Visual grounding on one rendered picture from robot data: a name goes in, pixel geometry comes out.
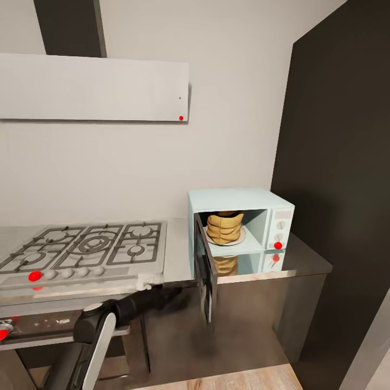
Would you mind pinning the popcorn bag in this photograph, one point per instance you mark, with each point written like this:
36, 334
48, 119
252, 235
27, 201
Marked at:
223, 226

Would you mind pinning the microwave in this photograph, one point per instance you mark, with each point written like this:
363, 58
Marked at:
265, 226

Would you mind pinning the range hood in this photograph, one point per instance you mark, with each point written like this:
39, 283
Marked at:
76, 80

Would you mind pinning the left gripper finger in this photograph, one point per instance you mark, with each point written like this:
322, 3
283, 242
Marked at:
171, 294

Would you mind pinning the burner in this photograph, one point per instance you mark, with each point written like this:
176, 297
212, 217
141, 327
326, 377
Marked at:
81, 253

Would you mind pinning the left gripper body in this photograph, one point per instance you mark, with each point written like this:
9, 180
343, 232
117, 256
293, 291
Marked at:
146, 300

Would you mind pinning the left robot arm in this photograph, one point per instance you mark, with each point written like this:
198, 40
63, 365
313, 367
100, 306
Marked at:
79, 365

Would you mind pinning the fridge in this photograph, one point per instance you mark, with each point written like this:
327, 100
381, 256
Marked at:
333, 163

